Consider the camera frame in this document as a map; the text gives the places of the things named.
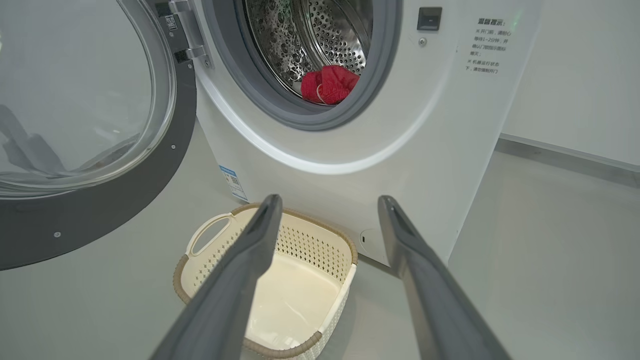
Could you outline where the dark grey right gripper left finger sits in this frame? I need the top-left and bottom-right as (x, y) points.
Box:
(150, 194), (284, 360)

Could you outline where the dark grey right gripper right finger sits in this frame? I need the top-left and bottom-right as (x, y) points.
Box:
(377, 195), (511, 360)

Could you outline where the round dark washing machine door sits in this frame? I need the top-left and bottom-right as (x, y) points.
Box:
(0, 0), (198, 271)

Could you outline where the red garment with white stripes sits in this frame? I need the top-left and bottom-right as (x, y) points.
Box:
(300, 65), (361, 106)

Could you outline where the cream perforated laundry basket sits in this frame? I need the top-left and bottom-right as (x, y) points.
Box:
(173, 202), (359, 360)

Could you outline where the white washing machine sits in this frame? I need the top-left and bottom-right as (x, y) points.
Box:
(150, 0), (543, 268)

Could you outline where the blue white energy label sticker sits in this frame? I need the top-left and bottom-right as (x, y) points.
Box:
(219, 165), (248, 202)

